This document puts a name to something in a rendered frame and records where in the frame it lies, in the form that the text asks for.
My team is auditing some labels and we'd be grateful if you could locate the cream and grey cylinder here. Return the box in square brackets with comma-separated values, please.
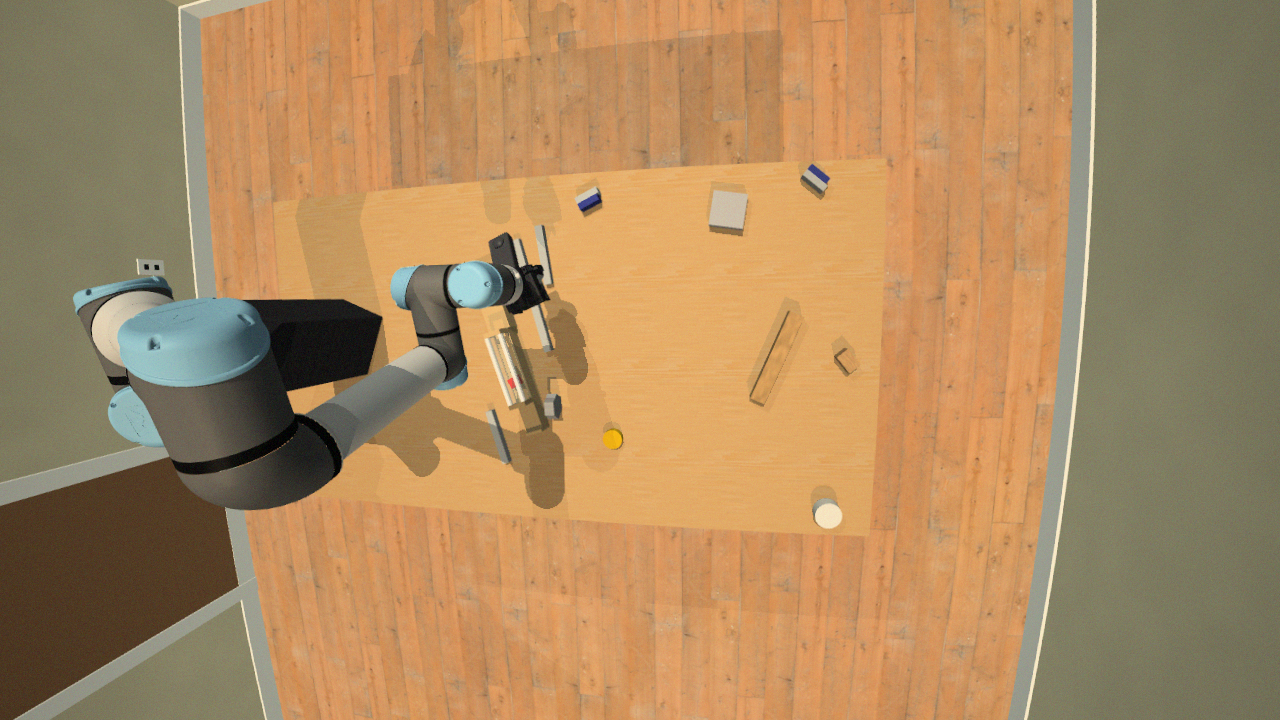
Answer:
[813, 498, 842, 529]

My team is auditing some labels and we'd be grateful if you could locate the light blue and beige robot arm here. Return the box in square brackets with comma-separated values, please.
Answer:
[73, 232, 524, 510]

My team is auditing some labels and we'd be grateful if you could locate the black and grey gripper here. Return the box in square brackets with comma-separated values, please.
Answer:
[506, 264, 550, 315]

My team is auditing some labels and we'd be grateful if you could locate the small wooden block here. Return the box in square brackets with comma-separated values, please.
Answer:
[835, 348, 860, 373]

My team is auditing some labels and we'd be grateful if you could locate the long wooden batten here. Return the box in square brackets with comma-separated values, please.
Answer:
[750, 311, 804, 404]

